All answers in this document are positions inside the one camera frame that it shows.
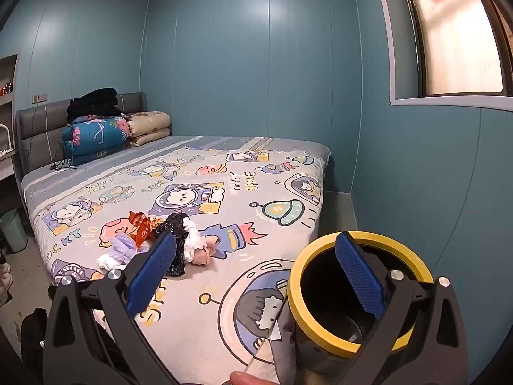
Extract blue floral folded quilt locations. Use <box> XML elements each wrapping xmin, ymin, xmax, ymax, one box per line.
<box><xmin>61</xmin><ymin>115</ymin><xmax>132</xmax><ymax>167</ymax></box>

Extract pink cloth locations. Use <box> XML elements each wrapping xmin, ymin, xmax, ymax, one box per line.
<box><xmin>190</xmin><ymin>236</ymin><xmax>221</xmax><ymax>267</ymax></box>

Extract white slippers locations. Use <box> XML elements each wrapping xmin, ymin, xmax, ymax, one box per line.
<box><xmin>0</xmin><ymin>262</ymin><xmax>13</xmax><ymax>307</ymax></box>

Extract green wastebasket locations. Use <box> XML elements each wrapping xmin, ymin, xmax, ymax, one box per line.
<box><xmin>0</xmin><ymin>209</ymin><xmax>29</xmax><ymax>253</ymax></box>

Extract black charging cables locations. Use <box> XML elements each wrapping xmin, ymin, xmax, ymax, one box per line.
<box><xmin>49</xmin><ymin>144</ymin><xmax>81</xmax><ymax>171</ymax></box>

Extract frosted window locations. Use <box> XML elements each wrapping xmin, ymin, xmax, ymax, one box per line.
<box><xmin>373</xmin><ymin>0</ymin><xmax>513</xmax><ymax>107</ymax></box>

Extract person's right hand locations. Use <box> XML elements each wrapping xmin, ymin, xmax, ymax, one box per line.
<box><xmin>229</xmin><ymin>371</ymin><xmax>281</xmax><ymax>385</ymax></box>

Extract orange crinkled wrapper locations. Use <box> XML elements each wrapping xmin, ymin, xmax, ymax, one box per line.
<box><xmin>128</xmin><ymin>211</ymin><xmax>163</xmax><ymax>249</ymax></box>

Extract grey wall shelf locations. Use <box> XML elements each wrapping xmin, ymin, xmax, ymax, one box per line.
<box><xmin>0</xmin><ymin>52</ymin><xmax>21</xmax><ymax>181</ymax></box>

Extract black plastic bag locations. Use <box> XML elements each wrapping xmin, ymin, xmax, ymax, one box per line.
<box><xmin>154</xmin><ymin>213</ymin><xmax>193</xmax><ymax>277</ymax></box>

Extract white trash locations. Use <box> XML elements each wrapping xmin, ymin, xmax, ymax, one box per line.
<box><xmin>110</xmin><ymin>230</ymin><xmax>139</xmax><ymax>261</ymax></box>

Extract black bin with yellow rim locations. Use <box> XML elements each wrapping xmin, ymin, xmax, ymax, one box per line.
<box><xmin>286</xmin><ymin>230</ymin><xmax>435</xmax><ymax>373</ymax></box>

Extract cartoon printed bedsheet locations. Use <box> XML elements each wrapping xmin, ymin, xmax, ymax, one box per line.
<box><xmin>20</xmin><ymin>134</ymin><xmax>331</xmax><ymax>383</ymax></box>

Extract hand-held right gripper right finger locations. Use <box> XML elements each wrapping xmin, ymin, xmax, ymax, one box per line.
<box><xmin>334</xmin><ymin>230</ymin><xmax>469</xmax><ymax>385</ymax></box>

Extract black folded clothes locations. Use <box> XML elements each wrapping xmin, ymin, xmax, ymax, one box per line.
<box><xmin>66</xmin><ymin>87</ymin><xmax>123</xmax><ymax>124</ymax></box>

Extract white desk lamp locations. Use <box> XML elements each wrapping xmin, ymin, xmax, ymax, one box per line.
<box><xmin>0</xmin><ymin>124</ymin><xmax>12</xmax><ymax>157</ymax></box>

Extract beige folded quilt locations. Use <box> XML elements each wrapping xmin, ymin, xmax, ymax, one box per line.
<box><xmin>127</xmin><ymin>110</ymin><xmax>172</xmax><ymax>148</ymax></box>

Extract dark cloth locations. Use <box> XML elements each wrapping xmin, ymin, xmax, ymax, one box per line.
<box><xmin>20</xmin><ymin>308</ymin><xmax>49</xmax><ymax>370</ymax></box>

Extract grey padded headboard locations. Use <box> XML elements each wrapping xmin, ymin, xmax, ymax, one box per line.
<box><xmin>15</xmin><ymin>91</ymin><xmax>147</xmax><ymax>177</ymax></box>

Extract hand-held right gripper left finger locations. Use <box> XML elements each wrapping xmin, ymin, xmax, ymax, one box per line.
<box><xmin>42</xmin><ymin>230</ymin><xmax>179</xmax><ymax>385</ymax></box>

